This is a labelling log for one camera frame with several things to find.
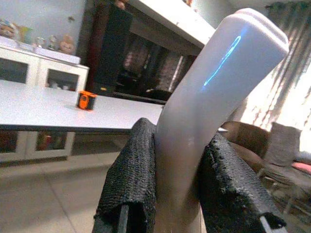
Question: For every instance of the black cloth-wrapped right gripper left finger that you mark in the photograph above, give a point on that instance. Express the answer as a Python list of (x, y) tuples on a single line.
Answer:
[(132, 170)]

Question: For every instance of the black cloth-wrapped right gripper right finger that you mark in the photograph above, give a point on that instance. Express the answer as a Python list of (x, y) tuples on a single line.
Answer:
[(230, 184)]

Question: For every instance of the brown armchair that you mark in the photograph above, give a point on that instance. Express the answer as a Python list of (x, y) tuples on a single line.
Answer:
[(252, 145)]

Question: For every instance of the white table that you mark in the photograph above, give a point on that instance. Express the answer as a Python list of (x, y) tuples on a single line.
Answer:
[(73, 111)]

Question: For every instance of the orange and black small box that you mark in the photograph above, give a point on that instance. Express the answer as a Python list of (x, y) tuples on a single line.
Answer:
[(86, 100)]

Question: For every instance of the dark wooden cabinet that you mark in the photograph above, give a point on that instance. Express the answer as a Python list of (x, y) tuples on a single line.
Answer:
[(136, 58)]

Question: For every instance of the patterned window curtain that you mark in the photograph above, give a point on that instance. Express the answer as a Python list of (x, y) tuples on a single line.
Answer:
[(286, 72)]

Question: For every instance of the white glass-door sideboard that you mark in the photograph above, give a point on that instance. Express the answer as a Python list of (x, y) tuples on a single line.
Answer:
[(41, 70)]

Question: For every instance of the beige figurine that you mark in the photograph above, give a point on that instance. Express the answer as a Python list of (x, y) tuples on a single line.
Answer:
[(66, 43)]

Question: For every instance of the small white figurine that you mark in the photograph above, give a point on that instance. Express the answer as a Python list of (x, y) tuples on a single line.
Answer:
[(51, 42)]

